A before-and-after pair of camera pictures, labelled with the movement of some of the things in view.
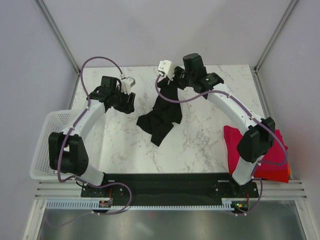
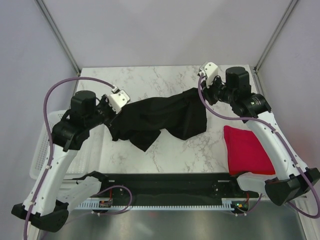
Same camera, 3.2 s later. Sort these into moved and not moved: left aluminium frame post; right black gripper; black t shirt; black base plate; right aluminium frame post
Moved: right black gripper; black t shirt
Not moved: black base plate; right aluminium frame post; left aluminium frame post
